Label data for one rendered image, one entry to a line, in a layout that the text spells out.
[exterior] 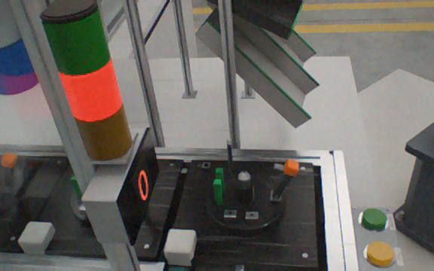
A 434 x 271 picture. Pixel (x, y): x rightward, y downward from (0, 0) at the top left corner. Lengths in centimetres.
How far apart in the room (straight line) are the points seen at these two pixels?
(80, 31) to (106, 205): 17
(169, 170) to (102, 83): 48
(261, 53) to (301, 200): 35
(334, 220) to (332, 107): 50
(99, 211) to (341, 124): 80
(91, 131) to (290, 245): 41
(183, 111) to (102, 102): 81
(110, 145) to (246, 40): 58
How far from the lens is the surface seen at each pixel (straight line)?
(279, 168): 72
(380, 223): 78
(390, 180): 103
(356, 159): 106
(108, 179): 48
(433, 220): 87
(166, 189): 84
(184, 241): 72
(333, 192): 84
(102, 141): 45
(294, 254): 72
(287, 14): 90
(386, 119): 120
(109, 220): 48
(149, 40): 181
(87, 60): 41
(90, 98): 42
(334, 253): 74
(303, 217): 77
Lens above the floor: 155
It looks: 38 degrees down
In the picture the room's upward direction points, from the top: 6 degrees counter-clockwise
